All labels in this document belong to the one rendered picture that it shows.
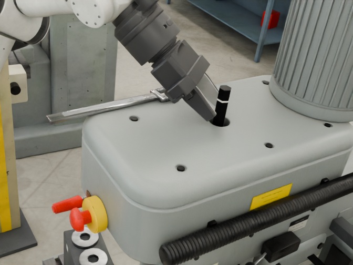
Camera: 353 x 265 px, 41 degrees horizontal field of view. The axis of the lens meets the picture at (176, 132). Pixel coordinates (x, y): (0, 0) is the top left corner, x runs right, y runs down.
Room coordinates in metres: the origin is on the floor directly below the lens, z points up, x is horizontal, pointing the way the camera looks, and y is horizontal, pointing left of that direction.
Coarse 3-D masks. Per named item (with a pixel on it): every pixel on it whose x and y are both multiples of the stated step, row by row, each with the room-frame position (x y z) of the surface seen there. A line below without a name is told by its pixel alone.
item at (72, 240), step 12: (84, 228) 1.16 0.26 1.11; (72, 240) 1.10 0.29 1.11; (84, 240) 1.12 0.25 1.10; (96, 240) 1.11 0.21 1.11; (72, 252) 1.06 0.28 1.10; (84, 252) 1.05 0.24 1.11; (96, 252) 1.06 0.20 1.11; (108, 252) 1.08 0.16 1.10; (72, 264) 1.03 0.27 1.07; (84, 264) 1.01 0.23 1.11; (96, 264) 1.01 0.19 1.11; (108, 264) 1.03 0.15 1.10
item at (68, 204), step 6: (72, 198) 0.65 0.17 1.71; (78, 198) 0.65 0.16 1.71; (84, 198) 0.66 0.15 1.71; (54, 204) 0.63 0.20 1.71; (60, 204) 0.63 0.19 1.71; (66, 204) 0.64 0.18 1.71; (72, 204) 0.64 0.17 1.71; (78, 204) 0.64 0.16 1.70; (54, 210) 0.62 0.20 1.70; (60, 210) 0.62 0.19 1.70; (66, 210) 0.63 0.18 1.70
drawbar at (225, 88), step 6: (222, 90) 0.70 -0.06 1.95; (228, 90) 0.70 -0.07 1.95; (222, 96) 0.70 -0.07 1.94; (228, 96) 0.70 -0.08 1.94; (216, 102) 0.70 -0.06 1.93; (216, 108) 0.70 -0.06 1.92; (222, 108) 0.70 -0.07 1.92; (216, 114) 0.70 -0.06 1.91; (222, 114) 0.70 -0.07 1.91; (216, 120) 0.70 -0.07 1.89; (222, 120) 0.70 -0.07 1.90; (222, 126) 0.70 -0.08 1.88
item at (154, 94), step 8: (160, 88) 0.78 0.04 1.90; (136, 96) 0.73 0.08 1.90; (144, 96) 0.74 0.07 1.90; (152, 96) 0.74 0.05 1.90; (160, 96) 0.75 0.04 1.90; (104, 104) 0.69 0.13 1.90; (112, 104) 0.69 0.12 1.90; (120, 104) 0.70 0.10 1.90; (128, 104) 0.70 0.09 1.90; (136, 104) 0.71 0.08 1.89; (64, 112) 0.65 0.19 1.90; (72, 112) 0.65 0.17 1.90; (80, 112) 0.65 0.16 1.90; (88, 112) 0.66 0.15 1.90; (96, 112) 0.67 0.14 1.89; (104, 112) 0.68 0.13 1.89; (48, 120) 0.62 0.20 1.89; (56, 120) 0.62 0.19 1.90; (64, 120) 0.63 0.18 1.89
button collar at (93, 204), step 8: (88, 200) 0.57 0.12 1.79; (96, 200) 0.57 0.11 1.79; (88, 208) 0.56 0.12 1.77; (96, 208) 0.55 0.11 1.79; (104, 208) 0.56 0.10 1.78; (96, 216) 0.54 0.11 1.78; (104, 216) 0.55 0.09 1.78; (88, 224) 0.56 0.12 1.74; (96, 224) 0.54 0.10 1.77; (104, 224) 0.55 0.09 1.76; (96, 232) 0.54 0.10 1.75
